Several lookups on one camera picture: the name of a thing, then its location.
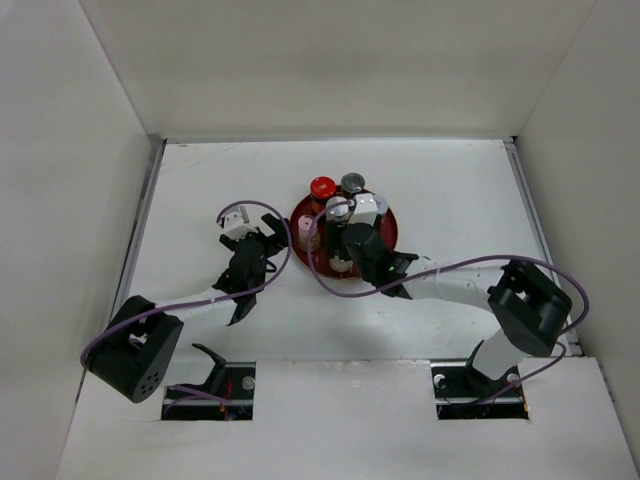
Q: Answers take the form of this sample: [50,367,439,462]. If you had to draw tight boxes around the silver lid tall jar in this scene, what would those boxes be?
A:
[325,196,353,224]

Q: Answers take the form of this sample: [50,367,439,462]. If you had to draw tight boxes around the pink lid spice shaker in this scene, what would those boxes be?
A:
[297,215,321,252]

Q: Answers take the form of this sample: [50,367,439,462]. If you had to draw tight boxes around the black pump white bottle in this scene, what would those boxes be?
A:
[329,256,354,274]

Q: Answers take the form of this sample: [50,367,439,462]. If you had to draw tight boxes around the red lid chili sauce jar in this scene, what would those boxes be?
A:
[309,176,337,214]

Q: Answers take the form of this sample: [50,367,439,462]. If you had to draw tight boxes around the black top grinder bottle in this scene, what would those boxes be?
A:
[340,172,366,198]

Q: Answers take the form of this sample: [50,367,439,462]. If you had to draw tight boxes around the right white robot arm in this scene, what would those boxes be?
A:
[327,223,573,396]

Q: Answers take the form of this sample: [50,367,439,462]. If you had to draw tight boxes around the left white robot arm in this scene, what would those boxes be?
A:
[80,207,292,404]

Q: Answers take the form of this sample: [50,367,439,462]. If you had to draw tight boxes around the red round tray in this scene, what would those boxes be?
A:
[290,196,398,280]

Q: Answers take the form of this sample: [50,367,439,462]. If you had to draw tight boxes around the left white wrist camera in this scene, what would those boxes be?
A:
[218,206,257,241]

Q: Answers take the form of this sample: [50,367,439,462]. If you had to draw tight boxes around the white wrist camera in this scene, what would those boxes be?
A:
[218,206,257,241]
[348,193,389,229]

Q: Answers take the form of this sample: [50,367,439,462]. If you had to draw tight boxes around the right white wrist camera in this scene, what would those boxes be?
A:
[348,193,389,229]

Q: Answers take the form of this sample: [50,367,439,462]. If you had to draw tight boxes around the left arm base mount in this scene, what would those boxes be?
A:
[160,343,256,422]

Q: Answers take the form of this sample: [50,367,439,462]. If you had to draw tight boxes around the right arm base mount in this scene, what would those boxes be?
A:
[431,362,529,420]

